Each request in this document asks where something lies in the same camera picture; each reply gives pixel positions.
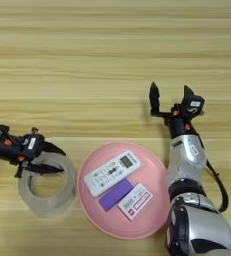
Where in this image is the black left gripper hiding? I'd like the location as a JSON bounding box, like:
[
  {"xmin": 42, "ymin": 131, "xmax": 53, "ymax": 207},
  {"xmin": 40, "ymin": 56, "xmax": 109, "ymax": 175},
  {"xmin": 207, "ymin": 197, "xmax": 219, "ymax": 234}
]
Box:
[{"xmin": 0, "ymin": 134, "xmax": 67, "ymax": 178}]

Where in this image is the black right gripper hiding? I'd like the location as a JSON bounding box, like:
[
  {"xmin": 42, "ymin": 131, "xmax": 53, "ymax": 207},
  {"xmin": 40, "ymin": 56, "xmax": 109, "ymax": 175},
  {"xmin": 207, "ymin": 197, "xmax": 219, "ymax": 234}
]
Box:
[{"xmin": 149, "ymin": 81, "xmax": 198, "ymax": 139}]

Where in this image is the clear packing tape roll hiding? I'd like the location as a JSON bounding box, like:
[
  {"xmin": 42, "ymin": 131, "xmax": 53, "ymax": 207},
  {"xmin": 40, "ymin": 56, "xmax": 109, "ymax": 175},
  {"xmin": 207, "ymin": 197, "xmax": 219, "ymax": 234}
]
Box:
[{"xmin": 17, "ymin": 153, "xmax": 77, "ymax": 218}]

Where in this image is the small red white box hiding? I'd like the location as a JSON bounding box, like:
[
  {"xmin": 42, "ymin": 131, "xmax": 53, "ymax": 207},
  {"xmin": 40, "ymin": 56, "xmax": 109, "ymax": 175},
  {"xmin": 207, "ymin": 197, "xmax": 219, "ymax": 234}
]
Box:
[{"xmin": 117, "ymin": 182, "xmax": 154, "ymax": 222}]

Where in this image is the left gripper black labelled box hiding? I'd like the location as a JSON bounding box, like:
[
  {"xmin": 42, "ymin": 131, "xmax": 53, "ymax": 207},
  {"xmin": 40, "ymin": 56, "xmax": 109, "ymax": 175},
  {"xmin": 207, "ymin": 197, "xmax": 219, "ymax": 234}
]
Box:
[{"xmin": 21, "ymin": 133, "xmax": 45, "ymax": 155}]

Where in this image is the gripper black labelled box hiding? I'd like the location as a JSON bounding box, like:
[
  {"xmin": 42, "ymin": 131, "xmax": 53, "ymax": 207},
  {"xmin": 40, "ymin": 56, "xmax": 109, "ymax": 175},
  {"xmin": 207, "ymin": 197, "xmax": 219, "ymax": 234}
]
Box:
[
  {"xmin": 181, "ymin": 94, "xmax": 206, "ymax": 118},
  {"xmin": 21, "ymin": 133, "xmax": 45, "ymax": 155}
]

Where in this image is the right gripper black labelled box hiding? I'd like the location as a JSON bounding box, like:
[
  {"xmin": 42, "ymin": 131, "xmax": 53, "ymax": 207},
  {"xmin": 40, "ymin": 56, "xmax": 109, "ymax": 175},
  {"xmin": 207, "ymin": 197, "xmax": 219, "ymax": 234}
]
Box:
[{"xmin": 181, "ymin": 94, "xmax": 206, "ymax": 118}]

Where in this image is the white remote control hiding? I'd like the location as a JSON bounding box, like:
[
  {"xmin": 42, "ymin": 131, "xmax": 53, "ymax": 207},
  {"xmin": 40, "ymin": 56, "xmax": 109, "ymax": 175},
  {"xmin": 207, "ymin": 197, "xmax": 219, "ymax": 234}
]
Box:
[{"xmin": 83, "ymin": 150, "xmax": 142, "ymax": 198}]

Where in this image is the purple rectangular block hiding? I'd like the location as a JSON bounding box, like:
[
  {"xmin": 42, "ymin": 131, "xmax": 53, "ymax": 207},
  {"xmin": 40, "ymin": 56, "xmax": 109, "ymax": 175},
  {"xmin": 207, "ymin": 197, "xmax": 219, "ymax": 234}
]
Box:
[{"xmin": 98, "ymin": 178, "xmax": 135, "ymax": 213}]

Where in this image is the pink round plate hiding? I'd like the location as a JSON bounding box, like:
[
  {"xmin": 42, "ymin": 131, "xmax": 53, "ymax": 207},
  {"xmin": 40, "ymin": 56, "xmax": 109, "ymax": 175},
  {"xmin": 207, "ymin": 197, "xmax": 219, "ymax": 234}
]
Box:
[{"xmin": 76, "ymin": 141, "xmax": 171, "ymax": 240}]

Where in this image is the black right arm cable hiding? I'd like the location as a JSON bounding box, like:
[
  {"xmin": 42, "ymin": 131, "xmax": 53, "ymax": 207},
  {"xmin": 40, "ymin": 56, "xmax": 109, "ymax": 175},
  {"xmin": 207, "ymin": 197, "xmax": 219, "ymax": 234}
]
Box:
[{"xmin": 205, "ymin": 159, "xmax": 230, "ymax": 214}]

